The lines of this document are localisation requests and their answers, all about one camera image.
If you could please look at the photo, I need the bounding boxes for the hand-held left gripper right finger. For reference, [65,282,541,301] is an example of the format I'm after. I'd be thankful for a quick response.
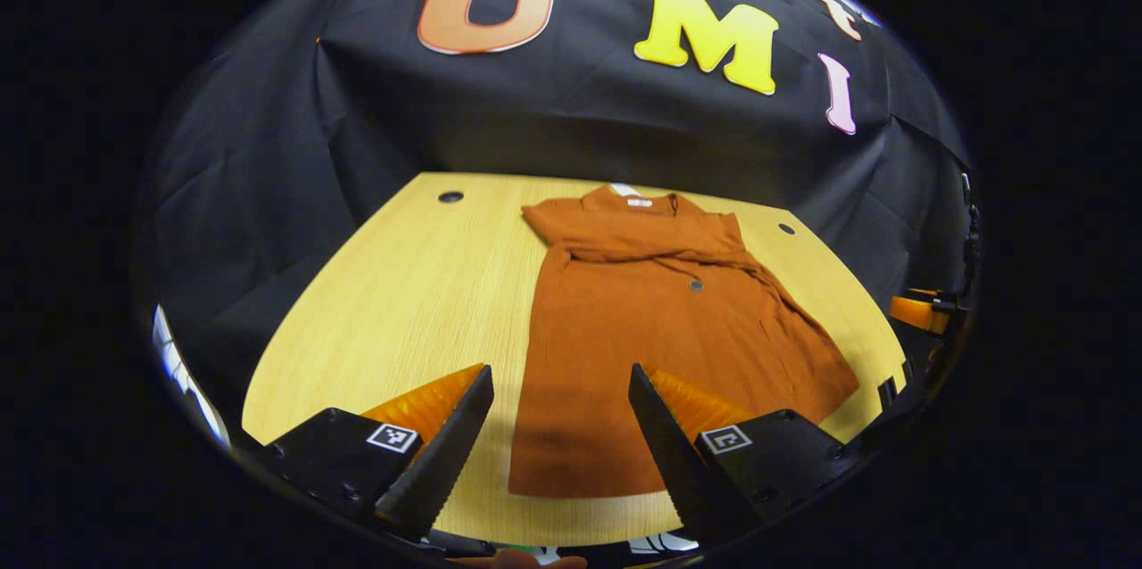
[628,363,862,545]

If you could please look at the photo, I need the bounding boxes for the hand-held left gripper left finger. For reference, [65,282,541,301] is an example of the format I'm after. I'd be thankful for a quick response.
[263,363,495,543]

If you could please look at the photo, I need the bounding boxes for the orange button shirt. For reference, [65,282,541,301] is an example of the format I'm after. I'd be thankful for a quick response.
[509,184,860,499]

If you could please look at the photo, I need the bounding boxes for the white printed cloth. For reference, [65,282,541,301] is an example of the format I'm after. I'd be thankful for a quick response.
[625,532,701,555]

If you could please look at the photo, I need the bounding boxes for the black backdrop cloth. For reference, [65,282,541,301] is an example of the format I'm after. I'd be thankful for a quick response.
[134,0,978,427]

